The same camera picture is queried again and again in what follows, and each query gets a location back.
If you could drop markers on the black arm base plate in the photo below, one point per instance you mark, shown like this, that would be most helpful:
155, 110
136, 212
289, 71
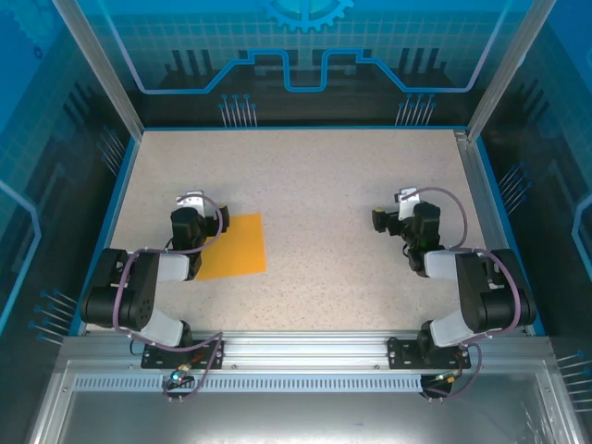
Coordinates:
402, 358
159, 361

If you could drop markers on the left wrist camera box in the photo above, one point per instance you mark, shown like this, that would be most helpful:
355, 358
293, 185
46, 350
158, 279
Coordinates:
190, 202

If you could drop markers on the aluminium side rail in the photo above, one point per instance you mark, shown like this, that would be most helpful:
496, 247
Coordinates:
480, 194

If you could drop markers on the aluminium frame post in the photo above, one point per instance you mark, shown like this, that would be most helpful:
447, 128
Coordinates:
99, 69
511, 69

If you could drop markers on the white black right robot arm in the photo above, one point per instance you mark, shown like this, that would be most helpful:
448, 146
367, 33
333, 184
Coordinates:
490, 300

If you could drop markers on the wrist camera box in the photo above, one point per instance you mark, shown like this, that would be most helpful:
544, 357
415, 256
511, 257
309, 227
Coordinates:
190, 202
409, 200

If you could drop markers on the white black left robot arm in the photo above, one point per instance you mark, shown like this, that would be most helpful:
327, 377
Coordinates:
106, 296

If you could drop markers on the aluminium front rail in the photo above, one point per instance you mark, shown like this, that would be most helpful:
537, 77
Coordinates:
300, 347

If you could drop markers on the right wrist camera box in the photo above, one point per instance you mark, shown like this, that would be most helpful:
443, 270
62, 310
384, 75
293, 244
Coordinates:
409, 200

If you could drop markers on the steel bottom tray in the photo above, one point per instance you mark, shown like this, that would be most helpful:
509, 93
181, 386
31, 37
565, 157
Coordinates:
277, 421

